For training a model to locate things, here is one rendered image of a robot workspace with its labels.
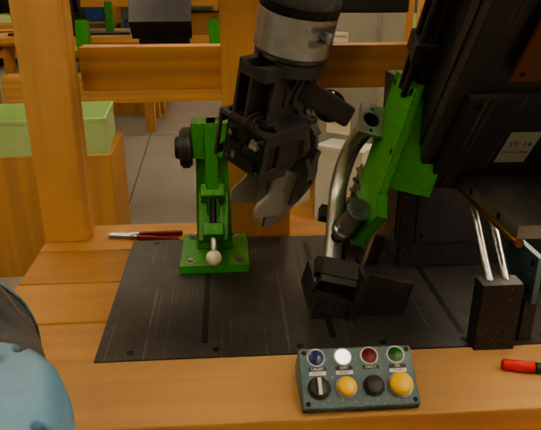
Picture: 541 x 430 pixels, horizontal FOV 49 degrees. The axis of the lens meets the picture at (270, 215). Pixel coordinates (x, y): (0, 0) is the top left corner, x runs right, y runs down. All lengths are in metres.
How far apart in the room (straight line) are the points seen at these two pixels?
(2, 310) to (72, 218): 0.82
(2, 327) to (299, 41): 0.34
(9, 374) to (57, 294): 0.72
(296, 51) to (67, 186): 0.83
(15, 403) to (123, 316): 0.61
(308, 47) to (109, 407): 0.52
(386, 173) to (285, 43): 0.39
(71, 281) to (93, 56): 0.46
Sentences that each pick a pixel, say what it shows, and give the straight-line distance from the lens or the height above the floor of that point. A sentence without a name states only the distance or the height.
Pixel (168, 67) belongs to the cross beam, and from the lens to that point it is 1.30.
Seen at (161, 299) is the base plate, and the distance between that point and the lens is 1.04.
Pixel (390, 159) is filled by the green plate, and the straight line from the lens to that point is 0.90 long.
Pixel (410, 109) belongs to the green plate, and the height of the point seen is 1.24.
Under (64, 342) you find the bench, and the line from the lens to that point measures 1.01.
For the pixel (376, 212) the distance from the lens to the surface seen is 0.89.
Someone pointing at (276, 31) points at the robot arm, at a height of 1.37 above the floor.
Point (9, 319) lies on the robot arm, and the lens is 0.53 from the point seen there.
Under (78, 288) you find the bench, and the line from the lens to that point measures 1.16.
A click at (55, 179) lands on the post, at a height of 1.02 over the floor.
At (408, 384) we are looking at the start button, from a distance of 0.80.
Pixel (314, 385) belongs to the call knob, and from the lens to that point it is 0.78.
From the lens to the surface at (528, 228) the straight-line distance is 0.80.
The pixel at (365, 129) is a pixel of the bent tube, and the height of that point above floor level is 1.19.
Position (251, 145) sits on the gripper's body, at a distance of 0.58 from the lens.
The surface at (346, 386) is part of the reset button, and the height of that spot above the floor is 0.93.
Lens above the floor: 1.41
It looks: 22 degrees down
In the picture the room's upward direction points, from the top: straight up
